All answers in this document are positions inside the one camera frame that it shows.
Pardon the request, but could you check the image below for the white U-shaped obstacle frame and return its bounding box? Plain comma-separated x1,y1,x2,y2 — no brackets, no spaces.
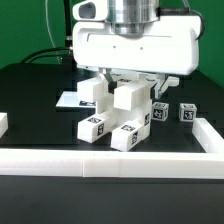
0,118,224,179

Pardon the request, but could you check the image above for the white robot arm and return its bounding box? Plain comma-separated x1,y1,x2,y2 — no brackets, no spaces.
72,0,205,98

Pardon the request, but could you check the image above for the black cable bundle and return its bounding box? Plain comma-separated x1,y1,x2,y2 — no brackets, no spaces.
20,0,81,65

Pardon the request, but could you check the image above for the white thin cable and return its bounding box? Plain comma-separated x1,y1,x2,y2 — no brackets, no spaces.
45,0,63,65

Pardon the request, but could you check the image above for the white chair seat part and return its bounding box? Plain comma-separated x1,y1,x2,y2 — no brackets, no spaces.
95,86,152,140

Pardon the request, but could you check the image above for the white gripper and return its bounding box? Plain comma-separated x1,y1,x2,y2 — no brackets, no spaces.
72,0,202,99

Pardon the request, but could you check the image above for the white chair back part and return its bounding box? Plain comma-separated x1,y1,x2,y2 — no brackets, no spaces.
77,70,179,114

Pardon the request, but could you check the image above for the white tag sheet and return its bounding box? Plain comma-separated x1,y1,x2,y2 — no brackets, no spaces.
56,91,95,108

